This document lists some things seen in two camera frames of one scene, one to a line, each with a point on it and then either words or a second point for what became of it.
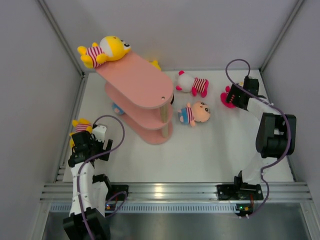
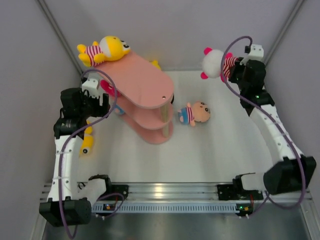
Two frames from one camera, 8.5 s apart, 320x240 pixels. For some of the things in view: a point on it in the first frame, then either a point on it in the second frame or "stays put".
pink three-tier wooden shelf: (142, 92) stays put
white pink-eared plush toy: (187, 83) -> (212, 63)
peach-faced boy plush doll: (199, 112) stays put
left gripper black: (91, 138) -> (101, 111)
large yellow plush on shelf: (110, 48) stays put
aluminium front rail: (178, 191) stays put
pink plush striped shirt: (224, 96) -> (109, 88)
